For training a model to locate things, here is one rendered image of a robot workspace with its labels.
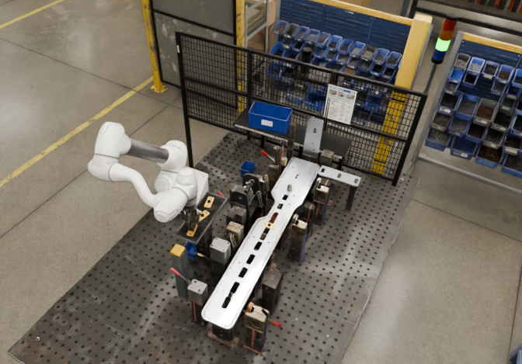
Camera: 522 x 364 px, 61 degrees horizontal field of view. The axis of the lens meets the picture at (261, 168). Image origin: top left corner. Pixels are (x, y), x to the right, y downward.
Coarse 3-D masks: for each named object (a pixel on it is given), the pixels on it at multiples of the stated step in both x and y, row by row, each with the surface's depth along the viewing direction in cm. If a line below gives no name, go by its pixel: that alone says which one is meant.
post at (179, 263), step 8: (176, 256) 236; (184, 256) 239; (176, 264) 241; (184, 264) 243; (184, 272) 249; (176, 280) 255; (184, 280) 252; (184, 288) 257; (176, 296) 267; (184, 296) 264
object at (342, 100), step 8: (328, 88) 312; (336, 88) 309; (344, 88) 307; (352, 88) 304; (328, 96) 316; (336, 96) 313; (344, 96) 310; (352, 96) 308; (328, 104) 320; (336, 104) 317; (344, 104) 315; (352, 104) 312; (336, 112) 322; (344, 112) 319; (352, 112) 316; (336, 120) 326; (344, 120) 323
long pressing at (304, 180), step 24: (288, 168) 310; (312, 168) 310; (288, 192) 293; (288, 216) 278; (264, 240) 264; (240, 264) 251; (264, 264) 252; (216, 288) 238; (240, 288) 239; (216, 312) 229; (240, 312) 230
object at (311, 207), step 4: (304, 204) 287; (308, 204) 287; (312, 204) 287; (304, 208) 286; (308, 208) 285; (312, 208) 285; (304, 212) 289; (308, 212) 287; (312, 212) 286; (304, 216) 291; (308, 216) 289; (312, 216) 289; (304, 220) 295; (308, 220) 293; (312, 220) 293; (308, 224) 296; (308, 228) 298; (308, 232) 300; (308, 236) 303
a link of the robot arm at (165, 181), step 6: (162, 174) 294; (168, 174) 293; (174, 174) 294; (156, 180) 291; (162, 180) 289; (168, 180) 289; (174, 180) 293; (156, 186) 290; (162, 186) 289; (168, 186) 289
